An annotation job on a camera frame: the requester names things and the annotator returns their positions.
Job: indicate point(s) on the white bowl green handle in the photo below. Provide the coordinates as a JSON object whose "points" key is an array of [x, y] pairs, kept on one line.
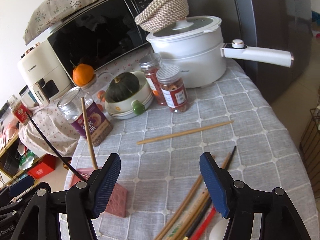
{"points": [[136, 104]]}

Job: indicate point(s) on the small red tin jar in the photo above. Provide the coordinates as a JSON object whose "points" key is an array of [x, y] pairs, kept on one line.
{"points": [[19, 110]]}

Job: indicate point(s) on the red cardboard box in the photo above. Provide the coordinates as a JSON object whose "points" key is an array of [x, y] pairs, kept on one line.
{"points": [[43, 167]]}

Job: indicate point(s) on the cream air fryer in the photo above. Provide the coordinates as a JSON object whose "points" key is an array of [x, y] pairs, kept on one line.
{"points": [[46, 77]]}

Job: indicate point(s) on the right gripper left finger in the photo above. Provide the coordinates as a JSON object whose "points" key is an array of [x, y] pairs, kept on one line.
{"points": [[82, 203]]}

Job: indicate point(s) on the white electric cooking pot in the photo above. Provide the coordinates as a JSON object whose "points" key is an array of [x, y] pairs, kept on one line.
{"points": [[196, 45]]}

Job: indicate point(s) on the red plastic spoon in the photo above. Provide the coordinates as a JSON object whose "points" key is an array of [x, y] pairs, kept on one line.
{"points": [[200, 224]]}

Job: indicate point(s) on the floral white cloth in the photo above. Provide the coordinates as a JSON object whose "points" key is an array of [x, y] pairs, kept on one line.
{"points": [[56, 128]]}

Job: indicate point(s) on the black wire rack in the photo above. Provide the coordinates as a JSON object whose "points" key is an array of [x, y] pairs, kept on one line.
{"points": [[310, 148]]}

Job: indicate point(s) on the pink perforated utensil basket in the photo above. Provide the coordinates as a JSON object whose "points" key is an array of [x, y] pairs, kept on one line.
{"points": [[117, 202]]}

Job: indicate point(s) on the woven rope basket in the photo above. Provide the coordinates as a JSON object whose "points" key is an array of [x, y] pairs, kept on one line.
{"points": [[160, 14]]}

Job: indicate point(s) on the dark grey refrigerator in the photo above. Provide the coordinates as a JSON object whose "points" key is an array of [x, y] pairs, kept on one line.
{"points": [[275, 24]]}

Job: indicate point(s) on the black microwave oven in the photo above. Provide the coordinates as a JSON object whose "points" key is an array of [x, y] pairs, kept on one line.
{"points": [[99, 33]]}

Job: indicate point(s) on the green kabocha squash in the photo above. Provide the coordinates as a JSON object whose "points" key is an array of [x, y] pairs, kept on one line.
{"points": [[122, 87]]}

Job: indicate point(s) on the light bamboo chopstick green print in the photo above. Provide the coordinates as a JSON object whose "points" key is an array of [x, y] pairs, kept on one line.
{"points": [[188, 216]]}

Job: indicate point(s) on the goji berry jar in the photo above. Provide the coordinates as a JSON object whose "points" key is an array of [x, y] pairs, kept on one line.
{"points": [[150, 65]]}

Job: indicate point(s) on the purple label nut jar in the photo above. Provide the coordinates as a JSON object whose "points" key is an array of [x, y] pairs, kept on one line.
{"points": [[81, 111]]}

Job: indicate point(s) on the white plastic spoon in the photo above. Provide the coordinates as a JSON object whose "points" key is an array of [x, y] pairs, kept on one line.
{"points": [[219, 229]]}

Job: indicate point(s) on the orange tangerine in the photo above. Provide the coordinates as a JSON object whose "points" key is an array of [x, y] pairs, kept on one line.
{"points": [[82, 74]]}

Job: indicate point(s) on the clear glass jar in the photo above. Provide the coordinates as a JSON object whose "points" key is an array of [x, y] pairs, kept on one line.
{"points": [[97, 87]]}

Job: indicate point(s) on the lone wooden chopstick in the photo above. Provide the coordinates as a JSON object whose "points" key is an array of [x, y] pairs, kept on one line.
{"points": [[179, 134]]}

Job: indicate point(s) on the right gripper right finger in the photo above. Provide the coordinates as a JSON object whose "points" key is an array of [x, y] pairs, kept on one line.
{"points": [[238, 203]]}

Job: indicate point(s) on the red label dried fruit jar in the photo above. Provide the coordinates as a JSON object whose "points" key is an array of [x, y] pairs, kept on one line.
{"points": [[172, 86]]}

